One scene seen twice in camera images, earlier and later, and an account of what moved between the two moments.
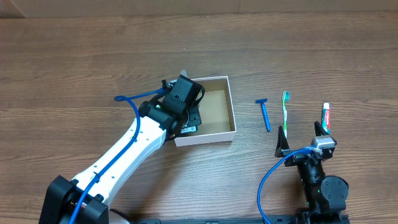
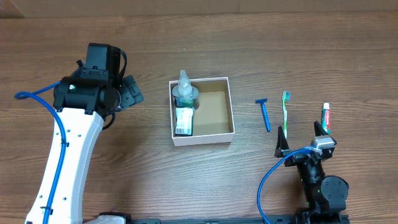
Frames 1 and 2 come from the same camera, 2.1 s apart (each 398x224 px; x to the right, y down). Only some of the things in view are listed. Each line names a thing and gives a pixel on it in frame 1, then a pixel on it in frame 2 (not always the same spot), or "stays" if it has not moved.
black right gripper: (302, 157) stays
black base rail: (293, 220) stays
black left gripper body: (193, 119) -> (131, 92)
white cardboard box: (218, 122) stays
